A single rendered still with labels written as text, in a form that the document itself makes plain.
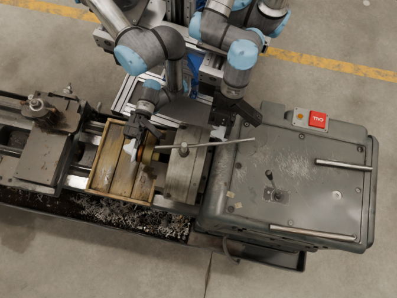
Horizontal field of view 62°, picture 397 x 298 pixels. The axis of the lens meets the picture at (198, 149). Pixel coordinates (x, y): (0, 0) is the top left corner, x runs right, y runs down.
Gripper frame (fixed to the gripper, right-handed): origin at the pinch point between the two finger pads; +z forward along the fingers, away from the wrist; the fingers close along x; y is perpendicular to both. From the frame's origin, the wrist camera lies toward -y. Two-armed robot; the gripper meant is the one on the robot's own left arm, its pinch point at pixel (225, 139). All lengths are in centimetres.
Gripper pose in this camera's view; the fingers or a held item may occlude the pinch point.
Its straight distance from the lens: 111.4
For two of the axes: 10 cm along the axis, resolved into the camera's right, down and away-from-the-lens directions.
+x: -1.7, 7.3, -6.7
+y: -9.7, -2.2, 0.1
